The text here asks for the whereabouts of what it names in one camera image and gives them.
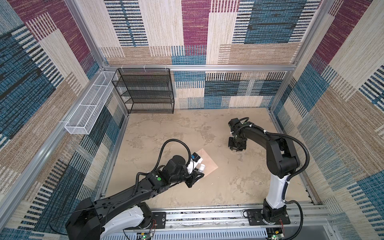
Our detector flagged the black wire shelf rack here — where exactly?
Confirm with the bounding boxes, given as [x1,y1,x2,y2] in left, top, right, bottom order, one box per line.
[112,68,175,114]

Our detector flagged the white glue stick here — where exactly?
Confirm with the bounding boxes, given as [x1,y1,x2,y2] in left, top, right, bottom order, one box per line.
[198,164,206,173]

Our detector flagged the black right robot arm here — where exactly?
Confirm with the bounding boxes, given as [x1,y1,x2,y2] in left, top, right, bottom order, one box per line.
[228,117,300,225]

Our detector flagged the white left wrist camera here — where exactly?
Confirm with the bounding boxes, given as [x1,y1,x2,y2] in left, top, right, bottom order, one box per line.
[187,153,203,174]

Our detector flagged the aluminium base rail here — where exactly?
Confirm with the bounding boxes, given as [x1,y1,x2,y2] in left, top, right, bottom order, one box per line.
[80,203,337,240]

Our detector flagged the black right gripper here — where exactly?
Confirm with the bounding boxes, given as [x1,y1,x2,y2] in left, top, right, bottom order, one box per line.
[228,135,247,151]

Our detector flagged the white wire mesh basket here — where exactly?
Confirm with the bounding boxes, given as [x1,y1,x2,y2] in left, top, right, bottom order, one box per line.
[65,72,115,135]

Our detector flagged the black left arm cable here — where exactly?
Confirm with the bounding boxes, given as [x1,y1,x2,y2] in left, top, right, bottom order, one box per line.
[47,138,193,236]

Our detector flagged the pink envelope with flap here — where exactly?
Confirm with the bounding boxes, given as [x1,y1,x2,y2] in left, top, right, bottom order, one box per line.
[196,149,218,177]

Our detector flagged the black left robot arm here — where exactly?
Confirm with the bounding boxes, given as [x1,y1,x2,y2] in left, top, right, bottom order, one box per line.
[65,153,204,240]

